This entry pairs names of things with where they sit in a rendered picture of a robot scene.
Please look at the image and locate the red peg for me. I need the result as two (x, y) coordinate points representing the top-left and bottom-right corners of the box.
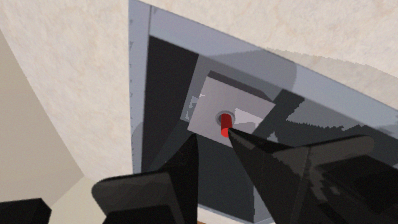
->
(221, 113), (233, 137)

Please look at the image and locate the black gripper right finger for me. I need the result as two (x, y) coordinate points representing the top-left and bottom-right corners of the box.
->
(228, 128), (375, 224)

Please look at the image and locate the grey square plate with hole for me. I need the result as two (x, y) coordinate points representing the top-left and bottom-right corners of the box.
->
(187, 70), (276, 148)

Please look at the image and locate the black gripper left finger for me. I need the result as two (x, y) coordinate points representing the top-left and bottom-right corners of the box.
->
(91, 134), (199, 224)

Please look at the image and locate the grey open box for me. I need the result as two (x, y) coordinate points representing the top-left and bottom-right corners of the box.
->
(128, 0), (398, 224)

